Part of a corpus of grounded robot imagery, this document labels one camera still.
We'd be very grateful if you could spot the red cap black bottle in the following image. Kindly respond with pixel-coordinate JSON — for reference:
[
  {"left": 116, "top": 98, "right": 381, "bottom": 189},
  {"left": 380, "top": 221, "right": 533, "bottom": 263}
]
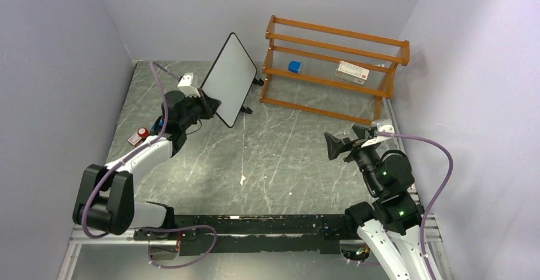
[{"left": 137, "top": 127, "right": 149, "bottom": 139}]

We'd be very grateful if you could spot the orange wooden shelf rack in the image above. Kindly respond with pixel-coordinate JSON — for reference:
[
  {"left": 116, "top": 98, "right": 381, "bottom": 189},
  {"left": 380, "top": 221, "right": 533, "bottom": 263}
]
[{"left": 259, "top": 15, "right": 411, "bottom": 124}]

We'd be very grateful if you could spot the white red box on shelf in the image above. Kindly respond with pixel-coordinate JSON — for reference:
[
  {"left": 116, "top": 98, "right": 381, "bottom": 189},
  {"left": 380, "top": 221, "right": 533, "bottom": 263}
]
[{"left": 335, "top": 61, "right": 370, "bottom": 85}]

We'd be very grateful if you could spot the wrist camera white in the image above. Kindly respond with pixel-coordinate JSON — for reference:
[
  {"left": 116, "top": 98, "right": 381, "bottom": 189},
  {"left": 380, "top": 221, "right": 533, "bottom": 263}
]
[
  {"left": 177, "top": 73, "right": 201, "bottom": 98},
  {"left": 361, "top": 119, "right": 395, "bottom": 148}
]

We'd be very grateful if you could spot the small whiteboard black frame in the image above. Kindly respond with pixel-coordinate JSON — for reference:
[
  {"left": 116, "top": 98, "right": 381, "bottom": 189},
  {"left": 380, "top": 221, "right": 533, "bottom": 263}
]
[{"left": 201, "top": 32, "right": 264, "bottom": 128}]

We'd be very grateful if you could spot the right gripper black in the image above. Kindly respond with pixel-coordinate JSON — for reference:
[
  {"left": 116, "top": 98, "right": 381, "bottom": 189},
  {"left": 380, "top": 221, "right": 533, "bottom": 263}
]
[{"left": 324, "top": 123, "right": 383, "bottom": 195}]

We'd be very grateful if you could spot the blue eraser on shelf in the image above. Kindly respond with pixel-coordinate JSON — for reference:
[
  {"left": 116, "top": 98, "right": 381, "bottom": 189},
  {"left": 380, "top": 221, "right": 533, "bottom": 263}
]
[{"left": 288, "top": 60, "right": 302, "bottom": 74}]

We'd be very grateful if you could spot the blue eraser on table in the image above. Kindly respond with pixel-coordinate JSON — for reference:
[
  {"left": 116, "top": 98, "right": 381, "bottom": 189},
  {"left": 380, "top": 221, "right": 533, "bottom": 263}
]
[{"left": 152, "top": 116, "right": 163, "bottom": 132}]

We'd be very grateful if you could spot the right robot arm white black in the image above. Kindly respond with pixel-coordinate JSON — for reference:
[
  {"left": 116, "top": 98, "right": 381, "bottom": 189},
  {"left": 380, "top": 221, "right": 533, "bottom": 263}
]
[{"left": 324, "top": 122, "right": 442, "bottom": 279}]

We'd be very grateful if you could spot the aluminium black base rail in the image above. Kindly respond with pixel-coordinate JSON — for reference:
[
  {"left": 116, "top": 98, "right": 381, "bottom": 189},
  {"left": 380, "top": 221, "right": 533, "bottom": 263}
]
[{"left": 58, "top": 214, "right": 454, "bottom": 280}]

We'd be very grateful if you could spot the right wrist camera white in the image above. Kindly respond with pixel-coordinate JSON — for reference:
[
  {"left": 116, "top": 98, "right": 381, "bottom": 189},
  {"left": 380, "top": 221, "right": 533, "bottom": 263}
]
[{"left": 361, "top": 119, "right": 395, "bottom": 148}]

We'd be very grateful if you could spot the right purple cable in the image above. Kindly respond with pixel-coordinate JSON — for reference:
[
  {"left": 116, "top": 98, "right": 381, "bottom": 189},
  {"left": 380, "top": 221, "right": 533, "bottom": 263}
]
[{"left": 377, "top": 131, "right": 454, "bottom": 280}]

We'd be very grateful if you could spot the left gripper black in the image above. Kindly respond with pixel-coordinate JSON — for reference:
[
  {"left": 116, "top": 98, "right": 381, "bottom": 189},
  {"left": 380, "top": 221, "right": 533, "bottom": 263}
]
[{"left": 180, "top": 88, "right": 222, "bottom": 130}]

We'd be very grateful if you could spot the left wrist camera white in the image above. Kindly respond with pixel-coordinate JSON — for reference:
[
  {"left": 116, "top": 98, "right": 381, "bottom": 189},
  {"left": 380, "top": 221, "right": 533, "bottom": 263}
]
[{"left": 177, "top": 73, "right": 201, "bottom": 98}]

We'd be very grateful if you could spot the red white small box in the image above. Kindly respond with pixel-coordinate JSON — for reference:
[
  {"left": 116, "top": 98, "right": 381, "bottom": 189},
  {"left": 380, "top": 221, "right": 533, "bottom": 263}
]
[{"left": 127, "top": 133, "right": 143, "bottom": 147}]

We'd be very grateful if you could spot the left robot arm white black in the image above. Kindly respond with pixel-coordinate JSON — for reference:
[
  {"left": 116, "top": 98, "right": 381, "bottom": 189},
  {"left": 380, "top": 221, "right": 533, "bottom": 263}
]
[{"left": 72, "top": 90, "right": 221, "bottom": 239}]

